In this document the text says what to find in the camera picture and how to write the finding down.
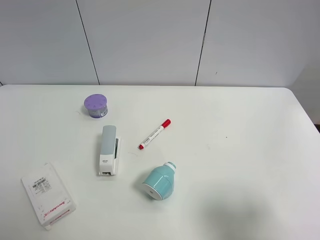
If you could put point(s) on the teal electric pencil sharpener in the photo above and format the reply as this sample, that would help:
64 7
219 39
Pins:
160 183

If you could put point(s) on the purple lidded round container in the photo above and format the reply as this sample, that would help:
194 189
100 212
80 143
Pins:
96 105

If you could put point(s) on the red capped whiteboard marker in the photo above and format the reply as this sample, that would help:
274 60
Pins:
154 134

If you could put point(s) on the white grey stapler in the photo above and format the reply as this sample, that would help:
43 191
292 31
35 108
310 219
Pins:
109 151

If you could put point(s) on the white staples box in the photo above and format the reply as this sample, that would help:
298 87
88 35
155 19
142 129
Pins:
48 194

